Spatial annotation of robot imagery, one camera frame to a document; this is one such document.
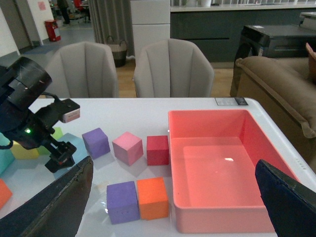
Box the woven basket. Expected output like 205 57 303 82
106 36 127 68

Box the black side table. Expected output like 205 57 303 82
229 24 316 97

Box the white label sticker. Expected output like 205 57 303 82
215 97 248 106

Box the grey chair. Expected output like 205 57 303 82
133 39 215 98
45 41 119 98

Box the purple foam cube far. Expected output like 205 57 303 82
82 128 111 159

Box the pink foam cube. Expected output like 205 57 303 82
112 132 144 166

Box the white cabinet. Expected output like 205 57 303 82
130 0 170 60

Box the purple foam cube near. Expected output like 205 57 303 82
107 181 140 225

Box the light blue foam cube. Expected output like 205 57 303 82
57 133 88 164

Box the brown sofa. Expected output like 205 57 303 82
230 43 316 170

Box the yellow foam cube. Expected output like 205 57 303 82
10 141 39 159

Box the teal plastic bin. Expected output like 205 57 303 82
0 133 15 174

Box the purple foam cube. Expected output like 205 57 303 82
107 181 140 225
82 128 111 159

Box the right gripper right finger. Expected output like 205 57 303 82
255 159 316 237

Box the grey chair left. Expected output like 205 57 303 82
45 41 119 98

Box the grey curtain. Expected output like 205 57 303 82
88 0 135 57

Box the grey chair right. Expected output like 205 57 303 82
133 39 215 98

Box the dark red foam cube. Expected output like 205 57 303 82
146 135 169 166

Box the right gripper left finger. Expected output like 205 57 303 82
0 156 93 237

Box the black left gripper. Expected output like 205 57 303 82
14 101 77 173

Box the pink plastic bin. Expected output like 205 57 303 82
168 109 295 234

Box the orange foam cube left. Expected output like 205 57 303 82
0 179 12 209

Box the orange foam cube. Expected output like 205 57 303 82
136 177 169 220
0 179 12 209

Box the dark grey counter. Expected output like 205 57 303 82
170 1 316 68

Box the orange foam cube right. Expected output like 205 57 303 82
136 177 169 220

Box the green foam cube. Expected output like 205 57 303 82
37 127 64 156

